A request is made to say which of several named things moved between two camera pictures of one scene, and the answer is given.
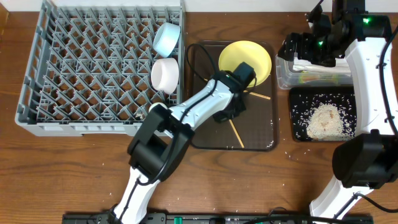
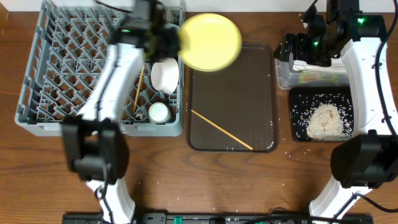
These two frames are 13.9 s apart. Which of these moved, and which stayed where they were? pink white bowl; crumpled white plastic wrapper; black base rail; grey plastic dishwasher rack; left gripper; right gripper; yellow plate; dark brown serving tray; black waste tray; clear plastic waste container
Moved: left gripper; yellow plate
Stayed: clear plastic waste container; pink white bowl; grey plastic dishwasher rack; black base rail; dark brown serving tray; crumpled white plastic wrapper; black waste tray; right gripper
